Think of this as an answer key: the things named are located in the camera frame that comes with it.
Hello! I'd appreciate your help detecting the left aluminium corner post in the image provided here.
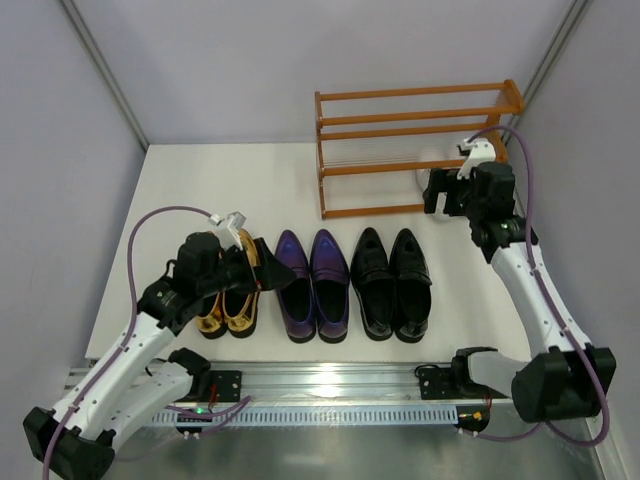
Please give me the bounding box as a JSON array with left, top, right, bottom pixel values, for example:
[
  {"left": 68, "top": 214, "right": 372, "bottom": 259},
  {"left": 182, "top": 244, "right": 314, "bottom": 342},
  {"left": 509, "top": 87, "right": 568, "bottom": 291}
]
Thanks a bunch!
[{"left": 56, "top": 0, "right": 150, "bottom": 152}]

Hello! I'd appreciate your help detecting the right gold loafer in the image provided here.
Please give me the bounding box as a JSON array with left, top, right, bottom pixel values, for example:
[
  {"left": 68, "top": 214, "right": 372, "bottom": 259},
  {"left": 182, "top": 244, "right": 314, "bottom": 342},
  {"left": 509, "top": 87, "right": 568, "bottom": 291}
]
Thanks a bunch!
[{"left": 222, "top": 229, "right": 261, "bottom": 339}]

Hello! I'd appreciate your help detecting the aluminium corner post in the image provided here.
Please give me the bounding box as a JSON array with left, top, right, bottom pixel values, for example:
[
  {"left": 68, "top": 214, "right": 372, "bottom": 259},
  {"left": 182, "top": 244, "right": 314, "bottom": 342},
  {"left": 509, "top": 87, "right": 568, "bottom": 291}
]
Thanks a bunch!
[
  {"left": 56, "top": 0, "right": 150, "bottom": 152},
  {"left": 502, "top": 0, "right": 594, "bottom": 144}
]

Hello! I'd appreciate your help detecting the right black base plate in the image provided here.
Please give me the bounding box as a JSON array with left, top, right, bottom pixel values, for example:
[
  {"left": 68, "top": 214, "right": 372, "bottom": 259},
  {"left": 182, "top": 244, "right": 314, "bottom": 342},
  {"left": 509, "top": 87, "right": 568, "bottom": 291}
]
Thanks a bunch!
[{"left": 414, "top": 364, "right": 506, "bottom": 400}]

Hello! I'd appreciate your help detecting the white sneaker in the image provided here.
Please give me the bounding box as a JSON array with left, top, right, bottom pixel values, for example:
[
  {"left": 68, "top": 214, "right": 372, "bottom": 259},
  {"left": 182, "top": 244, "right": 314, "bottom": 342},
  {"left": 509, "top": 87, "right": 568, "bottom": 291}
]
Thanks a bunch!
[{"left": 415, "top": 169, "right": 439, "bottom": 214}]

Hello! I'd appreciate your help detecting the purple loafer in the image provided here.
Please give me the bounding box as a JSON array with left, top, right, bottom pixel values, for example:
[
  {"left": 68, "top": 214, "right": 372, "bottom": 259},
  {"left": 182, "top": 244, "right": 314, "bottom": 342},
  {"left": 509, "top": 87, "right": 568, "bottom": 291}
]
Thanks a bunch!
[
  {"left": 275, "top": 230, "right": 316, "bottom": 343},
  {"left": 310, "top": 229, "right": 350, "bottom": 344}
]

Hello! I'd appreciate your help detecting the left purple loafer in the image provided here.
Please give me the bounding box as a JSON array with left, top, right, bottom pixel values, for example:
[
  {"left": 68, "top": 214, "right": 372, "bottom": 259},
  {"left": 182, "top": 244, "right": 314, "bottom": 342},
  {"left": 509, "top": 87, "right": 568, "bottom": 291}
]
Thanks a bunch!
[{"left": 275, "top": 230, "right": 316, "bottom": 343}]

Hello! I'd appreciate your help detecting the slotted grey cable duct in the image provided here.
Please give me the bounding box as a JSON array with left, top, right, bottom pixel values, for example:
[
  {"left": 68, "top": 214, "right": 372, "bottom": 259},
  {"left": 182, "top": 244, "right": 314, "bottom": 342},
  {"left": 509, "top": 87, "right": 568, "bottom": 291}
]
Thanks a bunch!
[{"left": 148, "top": 403, "right": 459, "bottom": 429}]

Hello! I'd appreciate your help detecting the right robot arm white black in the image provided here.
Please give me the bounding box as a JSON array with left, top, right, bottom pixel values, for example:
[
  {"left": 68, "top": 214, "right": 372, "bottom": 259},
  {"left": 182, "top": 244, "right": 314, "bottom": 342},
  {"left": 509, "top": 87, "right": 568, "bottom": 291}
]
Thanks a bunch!
[{"left": 423, "top": 162, "right": 616, "bottom": 423}]

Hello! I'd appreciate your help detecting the black patent loafer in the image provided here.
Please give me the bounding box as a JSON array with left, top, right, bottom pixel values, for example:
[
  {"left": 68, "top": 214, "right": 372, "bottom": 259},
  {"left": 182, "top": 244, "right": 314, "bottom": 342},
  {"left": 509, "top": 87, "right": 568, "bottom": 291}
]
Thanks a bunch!
[
  {"left": 389, "top": 228, "right": 432, "bottom": 344},
  {"left": 350, "top": 227, "right": 395, "bottom": 341}
]

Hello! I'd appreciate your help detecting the orange wooden shoe shelf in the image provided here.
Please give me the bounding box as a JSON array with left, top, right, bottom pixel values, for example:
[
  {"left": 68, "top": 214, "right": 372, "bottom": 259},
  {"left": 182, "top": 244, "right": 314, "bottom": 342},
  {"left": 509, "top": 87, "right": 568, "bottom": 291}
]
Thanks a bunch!
[{"left": 314, "top": 79, "right": 525, "bottom": 219}]

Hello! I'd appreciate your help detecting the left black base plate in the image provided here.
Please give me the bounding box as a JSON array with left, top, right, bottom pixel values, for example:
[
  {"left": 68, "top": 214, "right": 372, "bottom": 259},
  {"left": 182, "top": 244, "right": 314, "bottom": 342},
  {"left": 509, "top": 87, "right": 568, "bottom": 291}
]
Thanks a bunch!
[{"left": 200, "top": 370, "right": 242, "bottom": 404}]

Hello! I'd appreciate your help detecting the aluminium mounting rail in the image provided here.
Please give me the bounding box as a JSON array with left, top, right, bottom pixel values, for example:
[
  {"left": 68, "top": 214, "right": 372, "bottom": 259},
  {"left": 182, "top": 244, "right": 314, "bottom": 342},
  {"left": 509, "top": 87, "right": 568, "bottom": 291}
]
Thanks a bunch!
[{"left": 60, "top": 359, "right": 526, "bottom": 407}]

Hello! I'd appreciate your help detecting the left gold loafer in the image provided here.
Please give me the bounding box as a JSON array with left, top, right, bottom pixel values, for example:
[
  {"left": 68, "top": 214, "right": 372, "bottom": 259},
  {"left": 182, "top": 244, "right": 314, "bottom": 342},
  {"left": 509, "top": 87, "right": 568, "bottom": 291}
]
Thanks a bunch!
[{"left": 195, "top": 293, "right": 227, "bottom": 340}]

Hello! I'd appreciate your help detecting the gold loafer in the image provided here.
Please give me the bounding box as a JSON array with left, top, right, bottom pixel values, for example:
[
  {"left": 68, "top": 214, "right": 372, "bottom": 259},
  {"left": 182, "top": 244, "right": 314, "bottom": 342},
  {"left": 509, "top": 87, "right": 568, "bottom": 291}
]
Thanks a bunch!
[
  {"left": 195, "top": 293, "right": 227, "bottom": 340},
  {"left": 222, "top": 229, "right": 261, "bottom": 339}
]

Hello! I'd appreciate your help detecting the right purple loafer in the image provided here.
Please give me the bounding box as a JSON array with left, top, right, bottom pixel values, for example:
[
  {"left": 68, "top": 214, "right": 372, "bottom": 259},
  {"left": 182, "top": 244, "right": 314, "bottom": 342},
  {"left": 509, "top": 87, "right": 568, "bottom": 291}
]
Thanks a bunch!
[{"left": 310, "top": 229, "right": 350, "bottom": 344}]

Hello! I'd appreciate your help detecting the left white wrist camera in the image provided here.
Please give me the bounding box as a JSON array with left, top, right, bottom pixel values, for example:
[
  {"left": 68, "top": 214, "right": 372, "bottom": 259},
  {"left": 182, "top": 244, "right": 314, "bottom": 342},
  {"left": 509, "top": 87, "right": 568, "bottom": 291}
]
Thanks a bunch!
[{"left": 210, "top": 211, "right": 246, "bottom": 250}]

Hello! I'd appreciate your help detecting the right aluminium corner post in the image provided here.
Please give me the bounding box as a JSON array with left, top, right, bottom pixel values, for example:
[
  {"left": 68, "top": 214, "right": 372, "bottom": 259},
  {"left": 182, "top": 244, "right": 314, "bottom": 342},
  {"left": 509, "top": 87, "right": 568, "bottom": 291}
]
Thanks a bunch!
[{"left": 502, "top": 0, "right": 594, "bottom": 144}]

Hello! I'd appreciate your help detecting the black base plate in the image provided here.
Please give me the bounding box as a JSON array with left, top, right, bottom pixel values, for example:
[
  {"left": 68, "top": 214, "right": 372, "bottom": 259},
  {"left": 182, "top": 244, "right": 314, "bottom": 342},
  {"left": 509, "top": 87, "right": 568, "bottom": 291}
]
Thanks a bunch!
[
  {"left": 200, "top": 370, "right": 242, "bottom": 404},
  {"left": 414, "top": 364, "right": 506, "bottom": 400}
]

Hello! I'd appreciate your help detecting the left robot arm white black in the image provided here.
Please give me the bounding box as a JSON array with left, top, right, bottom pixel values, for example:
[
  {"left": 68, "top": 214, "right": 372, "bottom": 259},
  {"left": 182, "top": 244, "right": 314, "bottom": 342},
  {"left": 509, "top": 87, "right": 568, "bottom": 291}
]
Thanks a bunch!
[{"left": 23, "top": 232, "right": 296, "bottom": 479}]

